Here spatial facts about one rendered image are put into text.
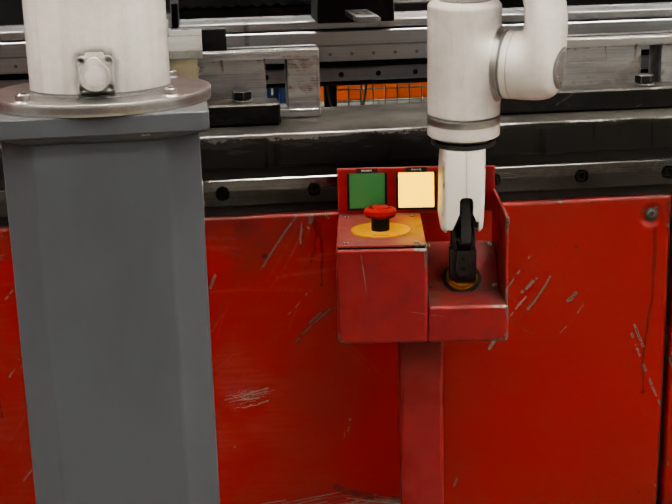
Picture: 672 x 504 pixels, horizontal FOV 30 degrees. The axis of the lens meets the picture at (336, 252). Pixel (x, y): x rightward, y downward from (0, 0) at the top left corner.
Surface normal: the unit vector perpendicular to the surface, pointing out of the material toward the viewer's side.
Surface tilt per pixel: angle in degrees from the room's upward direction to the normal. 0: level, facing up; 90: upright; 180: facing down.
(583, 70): 90
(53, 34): 90
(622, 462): 90
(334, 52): 90
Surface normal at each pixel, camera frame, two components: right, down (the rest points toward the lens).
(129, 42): 0.57, 0.20
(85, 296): 0.13, 0.26
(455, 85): -0.33, 0.33
